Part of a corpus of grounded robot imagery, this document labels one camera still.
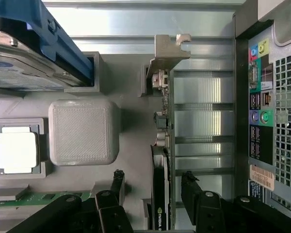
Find green RAM stick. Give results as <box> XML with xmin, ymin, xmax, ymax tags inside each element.
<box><xmin>0</xmin><ymin>190</ymin><xmax>93</xmax><ymax>207</ymax></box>

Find silver CPU chip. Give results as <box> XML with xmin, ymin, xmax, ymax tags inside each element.
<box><xmin>0</xmin><ymin>126</ymin><xmax>39</xmax><ymax>174</ymax></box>

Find black open PC case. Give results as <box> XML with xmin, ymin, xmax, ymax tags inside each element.
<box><xmin>232</xmin><ymin>0</ymin><xmax>291</xmax><ymax>233</ymax></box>

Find beige service tag sticker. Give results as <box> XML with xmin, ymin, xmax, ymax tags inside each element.
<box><xmin>249</xmin><ymin>164</ymin><xmax>275</xmax><ymax>190</ymax></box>

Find blue plastic disk caddy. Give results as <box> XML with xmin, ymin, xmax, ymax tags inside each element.
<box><xmin>0</xmin><ymin>0</ymin><xmax>94</xmax><ymax>87</ymax></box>

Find grey printed parts rack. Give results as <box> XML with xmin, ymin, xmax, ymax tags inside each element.
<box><xmin>0</xmin><ymin>52</ymin><xmax>175</xmax><ymax>233</ymax></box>

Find hard disk blue label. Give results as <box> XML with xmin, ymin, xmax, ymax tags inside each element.
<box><xmin>0</xmin><ymin>24</ymin><xmax>81</xmax><ymax>89</ymax></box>

